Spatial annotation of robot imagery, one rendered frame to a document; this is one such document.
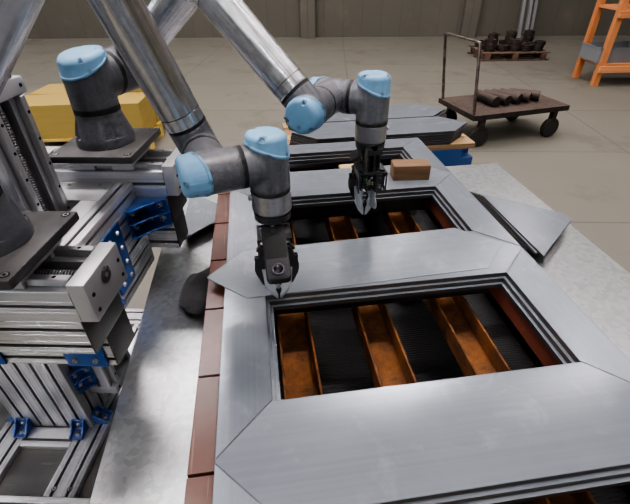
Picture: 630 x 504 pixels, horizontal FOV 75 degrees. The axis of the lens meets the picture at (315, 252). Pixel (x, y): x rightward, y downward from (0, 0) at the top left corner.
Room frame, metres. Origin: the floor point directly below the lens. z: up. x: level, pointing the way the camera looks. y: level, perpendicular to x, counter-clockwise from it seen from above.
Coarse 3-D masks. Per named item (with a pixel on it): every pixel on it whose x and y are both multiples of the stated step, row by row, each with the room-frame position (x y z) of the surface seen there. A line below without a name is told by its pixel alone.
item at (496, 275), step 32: (320, 160) 1.47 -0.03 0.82; (384, 192) 1.17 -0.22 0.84; (416, 192) 1.18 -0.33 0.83; (512, 256) 0.81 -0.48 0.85; (352, 288) 0.70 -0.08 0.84; (384, 288) 0.71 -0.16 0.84; (416, 288) 0.72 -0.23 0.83; (448, 288) 0.72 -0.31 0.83; (480, 288) 0.73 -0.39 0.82; (512, 288) 0.71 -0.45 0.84; (544, 320) 0.60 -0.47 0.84; (544, 480) 0.29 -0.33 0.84; (576, 480) 0.29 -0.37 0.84; (608, 480) 0.29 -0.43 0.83
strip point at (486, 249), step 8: (464, 232) 0.92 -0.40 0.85; (464, 240) 0.88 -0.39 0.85; (472, 240) 0.88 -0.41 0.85; (480, 240) 0.88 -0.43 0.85; (488, 240) 0.88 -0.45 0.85; (472, 248) 0.85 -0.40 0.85; (480, 248) 0.85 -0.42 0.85; (488, 248) 0.85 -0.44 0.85; (496, 248) 0.85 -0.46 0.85; (480, 256) 0.81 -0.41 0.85; (488, 256) 0.81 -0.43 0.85; (488, 264) 0.78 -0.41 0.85
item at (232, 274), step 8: (240, 256) 0.83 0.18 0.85; (224, 264) 0.79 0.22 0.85; (232, 264) 0.79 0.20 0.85; (240, 264) 0.79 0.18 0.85; (224, 272) 0.76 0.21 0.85; (232, 272) 0.76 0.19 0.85; (240, 272) 0.76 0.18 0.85; (224, 280) 0.73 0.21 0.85; (232, 280) 0.73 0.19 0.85; (240, 280) 0.73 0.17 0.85; (232, 288) 0.70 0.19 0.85; (240, 288) 0.70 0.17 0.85
